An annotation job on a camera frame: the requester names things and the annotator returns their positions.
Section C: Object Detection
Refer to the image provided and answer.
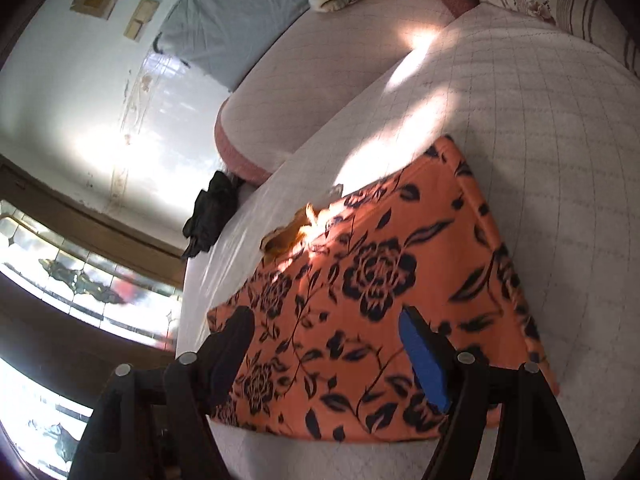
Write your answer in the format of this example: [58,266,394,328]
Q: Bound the pink rolled quilt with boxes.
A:
[215,0,481,186]

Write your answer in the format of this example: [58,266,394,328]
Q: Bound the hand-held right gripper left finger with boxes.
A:
[67,305,257,480]

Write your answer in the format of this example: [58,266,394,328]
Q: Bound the stained glass door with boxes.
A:
[0,200,183,478]

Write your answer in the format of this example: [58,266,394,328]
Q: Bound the wooden door frame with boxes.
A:
[0,155,188,286]

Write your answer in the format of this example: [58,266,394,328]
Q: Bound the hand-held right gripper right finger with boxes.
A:
[397,305,586,480]

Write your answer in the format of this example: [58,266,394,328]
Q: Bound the black cloth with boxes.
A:
[181,170,243,260]

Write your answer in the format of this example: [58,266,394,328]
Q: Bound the grey pillow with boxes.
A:
[155,0,313,92]

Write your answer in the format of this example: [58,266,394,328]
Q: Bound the orange floral shirt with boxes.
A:
[206,135,561,443]

